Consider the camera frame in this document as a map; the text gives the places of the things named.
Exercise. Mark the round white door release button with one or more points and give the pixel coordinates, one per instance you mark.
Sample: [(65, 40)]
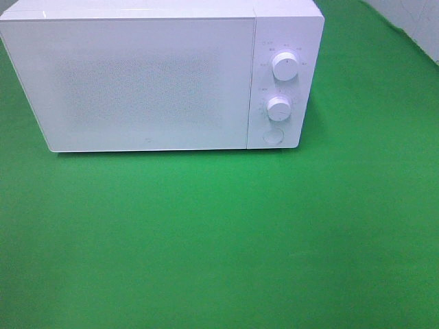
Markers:
[(274, 136)]

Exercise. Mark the white microwave knob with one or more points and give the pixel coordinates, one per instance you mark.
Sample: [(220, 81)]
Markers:
[(285, 66), (279, 108)]

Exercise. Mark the white microwave door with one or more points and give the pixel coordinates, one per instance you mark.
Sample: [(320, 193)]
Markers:
[(133, 85)]

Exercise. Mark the green table cloth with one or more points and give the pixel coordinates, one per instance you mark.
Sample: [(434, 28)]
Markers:
[(340, 232)]

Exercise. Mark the white microwave oven body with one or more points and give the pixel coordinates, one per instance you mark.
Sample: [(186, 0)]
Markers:
[(294, 26)]

